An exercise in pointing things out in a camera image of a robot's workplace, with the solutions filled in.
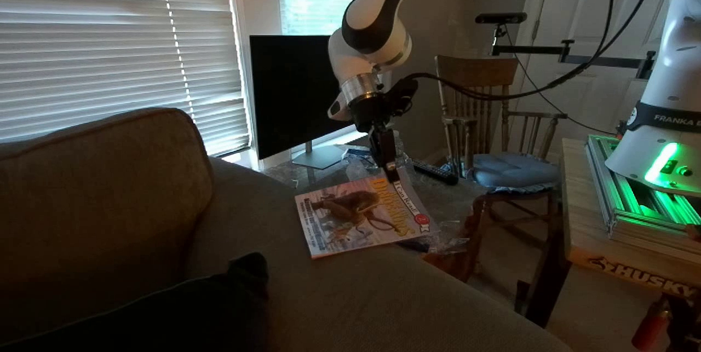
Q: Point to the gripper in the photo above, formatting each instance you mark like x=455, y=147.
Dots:
x=368, y=111

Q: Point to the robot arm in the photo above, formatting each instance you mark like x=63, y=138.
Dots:
x=378, y=18

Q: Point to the mammoth picture magazine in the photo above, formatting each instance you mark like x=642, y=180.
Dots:
x=356, y=215

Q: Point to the blue booklet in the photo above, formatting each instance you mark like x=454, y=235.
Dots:
x=356, y=150

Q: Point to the black monitor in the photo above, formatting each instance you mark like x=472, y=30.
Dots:
x=287, y=94

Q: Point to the black remote control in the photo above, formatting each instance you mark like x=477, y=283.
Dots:
x=435, y=171

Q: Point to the wooden chair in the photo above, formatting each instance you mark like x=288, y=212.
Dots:
x=476, y=84

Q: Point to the clear plastic wrap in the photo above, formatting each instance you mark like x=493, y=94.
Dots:
x=446, y=234

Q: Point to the blue seat cushion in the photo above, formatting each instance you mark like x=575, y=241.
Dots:
x=512, y=170

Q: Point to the white door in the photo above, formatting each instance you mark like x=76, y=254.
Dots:
x=580, y=7

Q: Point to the beige sofa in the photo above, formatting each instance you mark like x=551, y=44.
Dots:
x=137, y=188

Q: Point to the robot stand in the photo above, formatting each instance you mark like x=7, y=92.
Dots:
x=589, y=226

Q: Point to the window with white blinds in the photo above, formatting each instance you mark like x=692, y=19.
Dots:
x=109, y=40

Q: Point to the dark throw pillow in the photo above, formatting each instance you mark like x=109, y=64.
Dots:
x=181, y=313

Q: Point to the red clamp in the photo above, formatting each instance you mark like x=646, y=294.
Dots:
x=651, y=324

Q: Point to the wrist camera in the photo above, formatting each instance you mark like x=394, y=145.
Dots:
x=401, y=94

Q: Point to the camera on mount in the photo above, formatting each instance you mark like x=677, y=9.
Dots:
x=501, y=18

